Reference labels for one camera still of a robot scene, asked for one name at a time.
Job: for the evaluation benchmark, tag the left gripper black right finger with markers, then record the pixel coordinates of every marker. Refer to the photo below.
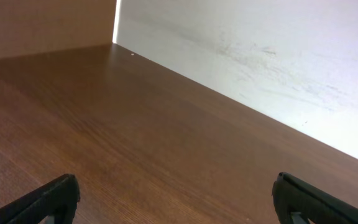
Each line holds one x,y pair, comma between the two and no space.
296,201

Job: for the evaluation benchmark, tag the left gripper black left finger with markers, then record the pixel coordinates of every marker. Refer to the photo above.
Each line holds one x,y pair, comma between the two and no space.
56,200

